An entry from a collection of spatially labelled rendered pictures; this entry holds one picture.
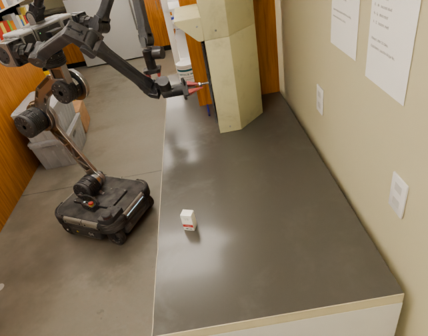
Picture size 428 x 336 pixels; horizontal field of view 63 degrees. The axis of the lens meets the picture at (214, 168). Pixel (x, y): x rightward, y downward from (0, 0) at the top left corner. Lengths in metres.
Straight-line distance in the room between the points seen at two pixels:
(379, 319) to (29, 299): 2.19
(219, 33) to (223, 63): 0.13
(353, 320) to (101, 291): 1.75
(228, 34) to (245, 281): 1.04
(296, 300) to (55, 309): 1.83
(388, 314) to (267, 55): 1.44
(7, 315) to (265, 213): 1.96
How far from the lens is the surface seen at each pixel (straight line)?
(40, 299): 2.72
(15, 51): 2.05
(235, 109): 1.76
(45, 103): 2.71
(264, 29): 2.05
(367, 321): 1.18
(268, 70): 2.12
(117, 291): 2.48
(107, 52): 1.70
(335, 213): 1.31
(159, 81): 1.74
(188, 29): 1.62
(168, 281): 1.17
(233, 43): 1.66
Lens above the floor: 1.84
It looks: 35 degrees down
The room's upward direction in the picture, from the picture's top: 11 degrees counter-clockwise
